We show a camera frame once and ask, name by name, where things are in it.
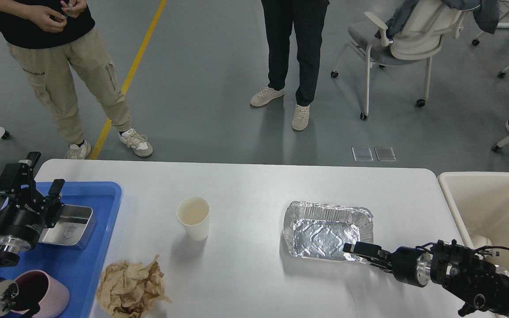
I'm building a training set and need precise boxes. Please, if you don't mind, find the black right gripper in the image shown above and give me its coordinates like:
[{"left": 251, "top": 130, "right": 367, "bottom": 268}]
[{"left": 343, "top": 242, "right": 432, "bottom": 288}]

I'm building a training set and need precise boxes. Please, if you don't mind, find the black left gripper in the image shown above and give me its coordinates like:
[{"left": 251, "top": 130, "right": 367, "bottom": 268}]
[{"left": 0, "top": 151, "right": 65, "bottom": 252}]

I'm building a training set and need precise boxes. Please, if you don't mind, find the square steel container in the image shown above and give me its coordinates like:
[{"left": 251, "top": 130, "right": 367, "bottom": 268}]
[{"left": 38, "top": 204, "right": 96, "bottom": 250}]

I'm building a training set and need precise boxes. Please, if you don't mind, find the aluminium foil tray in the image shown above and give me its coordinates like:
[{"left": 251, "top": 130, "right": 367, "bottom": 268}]
[{"left": 283, "top": 201, "right": 374, "bottom": 261}]

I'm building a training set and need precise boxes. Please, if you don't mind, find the pink mug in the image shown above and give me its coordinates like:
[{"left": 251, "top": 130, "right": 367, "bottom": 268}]
[{"left": 11, "top": 270, "right": 69, "bottom": 318}]

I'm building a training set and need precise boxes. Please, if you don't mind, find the brown paper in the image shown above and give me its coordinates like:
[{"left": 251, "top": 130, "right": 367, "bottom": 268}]
[{"left": 95, "top": 255, "right": 172, "bottom": 318}]

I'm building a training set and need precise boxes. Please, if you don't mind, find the white paper cup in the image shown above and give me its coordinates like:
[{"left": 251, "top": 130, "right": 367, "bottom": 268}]
[{"left": 176, "top": 197, "right": 210, "bottom": 241}]

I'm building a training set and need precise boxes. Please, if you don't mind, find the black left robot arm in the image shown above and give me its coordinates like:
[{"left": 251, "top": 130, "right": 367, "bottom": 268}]
[{"left": 0, "top": 151, "right": 65, "bottom": 318}]

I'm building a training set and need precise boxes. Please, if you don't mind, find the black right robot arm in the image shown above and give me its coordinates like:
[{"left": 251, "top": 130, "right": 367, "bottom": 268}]
[{"left": 343, "top": 240, "right": 509, "bottom": 317}]

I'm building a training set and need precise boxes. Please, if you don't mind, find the blue plastic tray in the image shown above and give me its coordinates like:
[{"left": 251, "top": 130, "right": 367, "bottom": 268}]
[{"left": 0, "top": 182, "right": 122, "bottom": 318}]

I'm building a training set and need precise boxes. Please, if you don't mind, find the white tube in bin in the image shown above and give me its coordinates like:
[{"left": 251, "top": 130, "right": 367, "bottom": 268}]
[{"left": 471, "top": 235, "right": 493, "bottom": 249}]

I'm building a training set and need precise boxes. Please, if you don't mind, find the beige plastic bin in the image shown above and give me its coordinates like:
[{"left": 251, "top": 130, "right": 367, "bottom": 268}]
[{"left": 438, "top": 172, "right": 509, "bottom": 275}]

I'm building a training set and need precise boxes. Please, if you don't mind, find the person in beige trousers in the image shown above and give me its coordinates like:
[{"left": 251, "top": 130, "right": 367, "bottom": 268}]
[{"left": 0, "top": 0, "right": 153, "bottom": 159}]

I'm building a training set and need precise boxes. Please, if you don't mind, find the white office chair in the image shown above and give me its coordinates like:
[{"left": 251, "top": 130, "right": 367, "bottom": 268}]
[{"left": 330, "top": 0, "right": 481, "bottom": 121}]

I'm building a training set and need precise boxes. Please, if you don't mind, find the person in black trousers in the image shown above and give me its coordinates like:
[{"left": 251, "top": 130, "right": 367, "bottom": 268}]
[{"left": 250, "top": 0, "right": 330, "bottom": 131}]

